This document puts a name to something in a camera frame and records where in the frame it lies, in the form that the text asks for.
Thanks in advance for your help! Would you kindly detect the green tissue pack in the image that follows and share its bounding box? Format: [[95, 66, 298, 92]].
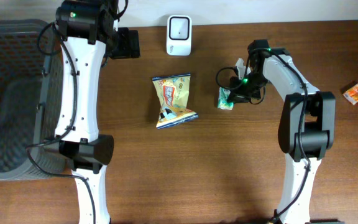
[[217, 87, 234, 110]]

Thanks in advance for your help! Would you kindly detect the yellow snack bag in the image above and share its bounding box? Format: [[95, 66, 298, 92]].
[[152, 73, 198, 129]]

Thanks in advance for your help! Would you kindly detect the orange tissue pack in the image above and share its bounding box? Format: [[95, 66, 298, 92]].
[[342, 83, 358, 105]]

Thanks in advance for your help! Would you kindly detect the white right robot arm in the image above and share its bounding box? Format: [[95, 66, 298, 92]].
[[227, 39, 336, 223]]

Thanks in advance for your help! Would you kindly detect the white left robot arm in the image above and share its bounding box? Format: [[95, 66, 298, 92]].
[[43, 0, 140, 223]]

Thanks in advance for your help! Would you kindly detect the white barcode scanner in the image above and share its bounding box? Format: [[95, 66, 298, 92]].
[[166, 15, 192, 56]]

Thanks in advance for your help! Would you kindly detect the grey plastic basket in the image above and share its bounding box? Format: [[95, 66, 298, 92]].
[[0, 19, 65, 181]]

